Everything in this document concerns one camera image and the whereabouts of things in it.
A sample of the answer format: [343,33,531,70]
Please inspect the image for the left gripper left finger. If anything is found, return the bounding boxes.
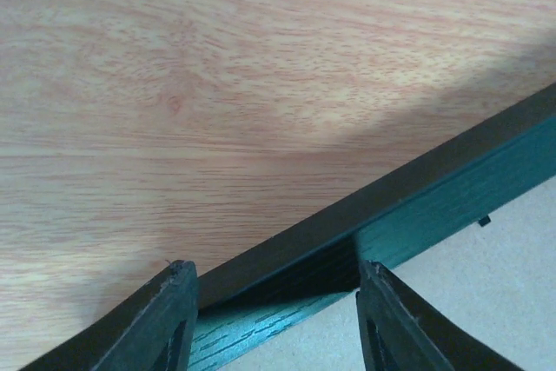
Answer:
[91,260,198,370]

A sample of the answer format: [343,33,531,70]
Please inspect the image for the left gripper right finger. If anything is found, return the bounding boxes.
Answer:
[356,261,520,370]

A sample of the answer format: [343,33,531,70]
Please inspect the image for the black picture frame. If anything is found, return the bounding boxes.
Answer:
[30,86,555,370]

